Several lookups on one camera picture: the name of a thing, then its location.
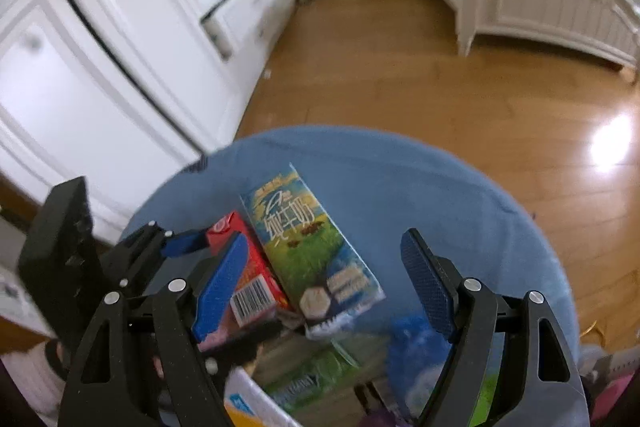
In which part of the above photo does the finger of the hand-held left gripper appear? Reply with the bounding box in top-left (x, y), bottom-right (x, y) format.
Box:
top-left (100, 222), bottom-right (208, 295)

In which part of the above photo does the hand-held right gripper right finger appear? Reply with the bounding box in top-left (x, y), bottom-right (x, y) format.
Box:
top-left (400, 228), bottom-right (592, 427)

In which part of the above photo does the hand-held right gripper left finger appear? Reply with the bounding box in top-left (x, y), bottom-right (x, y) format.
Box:
top-left (57, 233), bottom-right (249, 427)

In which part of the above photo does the red snack box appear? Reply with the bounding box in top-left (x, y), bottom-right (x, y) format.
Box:
top-left (197, 211), bottom-right (294, 352)

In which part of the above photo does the green blue milk carton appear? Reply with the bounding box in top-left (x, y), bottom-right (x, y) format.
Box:
top-left (240, 163), bottom-right (386, 340)
top-left (385, 314), bottom-right (501, 427)

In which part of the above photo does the green packet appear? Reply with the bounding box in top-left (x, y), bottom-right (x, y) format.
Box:
top-left (260, 347), bottom-right (361, 410)

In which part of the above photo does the blue tablecloth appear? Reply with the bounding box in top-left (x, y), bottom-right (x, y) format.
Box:
top-left (117, 125), bottom-right (581, 427)

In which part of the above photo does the white yellow box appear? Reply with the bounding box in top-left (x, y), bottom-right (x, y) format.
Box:
top-left (222, 367), bottom-right (301, 427)

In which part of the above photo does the white wardrobe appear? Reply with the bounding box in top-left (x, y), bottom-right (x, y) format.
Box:
top-left (0, 0), bottom-right (301, 248)

